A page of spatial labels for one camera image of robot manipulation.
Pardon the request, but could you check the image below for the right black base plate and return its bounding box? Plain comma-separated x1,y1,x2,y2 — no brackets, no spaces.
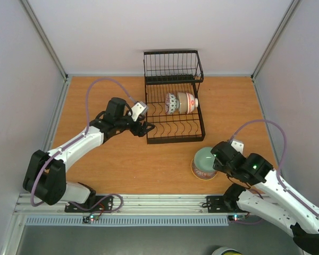
202,195,247,214

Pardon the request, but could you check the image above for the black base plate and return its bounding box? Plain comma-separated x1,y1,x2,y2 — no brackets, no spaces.
64,195,114,213
202,195,247,214

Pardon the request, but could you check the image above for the aluminium frame rail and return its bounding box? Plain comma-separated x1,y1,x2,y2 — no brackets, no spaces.
13,193,306,215

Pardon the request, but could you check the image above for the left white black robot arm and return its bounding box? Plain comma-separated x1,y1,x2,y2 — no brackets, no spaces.
23,97,154,211

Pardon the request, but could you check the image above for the right small circuit board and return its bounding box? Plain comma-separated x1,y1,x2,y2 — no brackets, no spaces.
228,214,247,222

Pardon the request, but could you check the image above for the yellow dotted bowl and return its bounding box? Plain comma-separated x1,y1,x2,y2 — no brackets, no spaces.
192,170,217,181

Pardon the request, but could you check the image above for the purple cable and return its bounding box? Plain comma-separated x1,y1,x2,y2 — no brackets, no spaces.
230,119,319,226
31,78,138,213

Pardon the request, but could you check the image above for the red dotted upturned bowl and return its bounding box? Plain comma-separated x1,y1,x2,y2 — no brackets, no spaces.
165,93,178,115

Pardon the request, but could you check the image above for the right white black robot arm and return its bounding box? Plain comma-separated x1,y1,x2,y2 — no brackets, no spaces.
211,141,319,254

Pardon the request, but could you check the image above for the grey slotted cable duct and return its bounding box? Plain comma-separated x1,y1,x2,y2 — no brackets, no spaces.
25,215,229,227

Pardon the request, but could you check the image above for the left small circuit board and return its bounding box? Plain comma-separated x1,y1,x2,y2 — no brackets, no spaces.
82,215,100,224

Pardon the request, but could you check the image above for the orange floral patterned bowl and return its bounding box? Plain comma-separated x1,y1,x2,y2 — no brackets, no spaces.
187,93,199,114

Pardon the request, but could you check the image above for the blue chevron bowl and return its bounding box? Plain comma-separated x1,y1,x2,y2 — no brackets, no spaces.
190,158,217,181

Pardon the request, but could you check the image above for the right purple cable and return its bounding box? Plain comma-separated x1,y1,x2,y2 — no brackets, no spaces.
230,119,319,226

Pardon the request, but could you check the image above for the celadon green bowl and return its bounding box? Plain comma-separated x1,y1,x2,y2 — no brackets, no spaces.
194,147,215,173

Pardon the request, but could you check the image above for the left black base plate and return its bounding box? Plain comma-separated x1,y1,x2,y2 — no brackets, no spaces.
64,195,114,213

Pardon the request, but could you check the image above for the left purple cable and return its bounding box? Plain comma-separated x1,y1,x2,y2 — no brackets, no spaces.
31,78,138,213

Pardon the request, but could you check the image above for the black wire dish rack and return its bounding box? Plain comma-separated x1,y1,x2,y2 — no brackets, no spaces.
143,49,205,145

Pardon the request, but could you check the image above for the small circuit board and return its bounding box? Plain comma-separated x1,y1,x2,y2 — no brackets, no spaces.
82,215,100,224
228,214,247,222

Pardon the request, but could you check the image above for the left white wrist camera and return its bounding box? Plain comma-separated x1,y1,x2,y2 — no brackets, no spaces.
131,101,148,122

